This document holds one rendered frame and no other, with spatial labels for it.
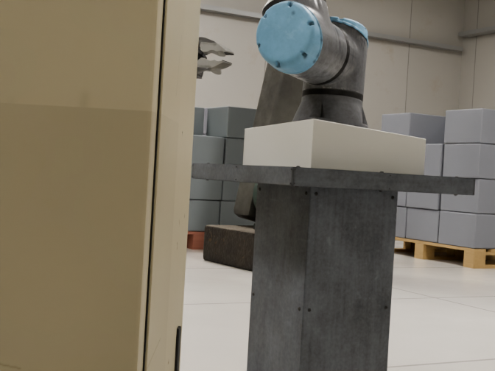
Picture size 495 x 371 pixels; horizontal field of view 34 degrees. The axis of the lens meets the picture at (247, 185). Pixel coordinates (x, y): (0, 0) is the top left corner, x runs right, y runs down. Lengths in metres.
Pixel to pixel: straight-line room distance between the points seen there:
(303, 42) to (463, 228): 4.48
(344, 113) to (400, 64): 10.32
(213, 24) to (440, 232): 5.29
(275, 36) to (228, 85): 8.87
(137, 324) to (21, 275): 0.13
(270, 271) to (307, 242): 0.18
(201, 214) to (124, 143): 5.30
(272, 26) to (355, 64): 0.25
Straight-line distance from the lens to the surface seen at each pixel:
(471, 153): 6.14
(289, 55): 1.81
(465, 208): 6.16
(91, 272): 0.83
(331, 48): 1.86
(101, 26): 0.83
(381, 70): 12.03
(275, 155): 1.91
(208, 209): 6.13
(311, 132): 1.78
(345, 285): 1.92
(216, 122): 6.33
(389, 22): 12.20
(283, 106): 5.49
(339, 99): 1.95
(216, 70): 2.06
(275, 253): 1.96
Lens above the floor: 0.58
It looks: 1 degrees down
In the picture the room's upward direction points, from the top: 3 degrees clockwise
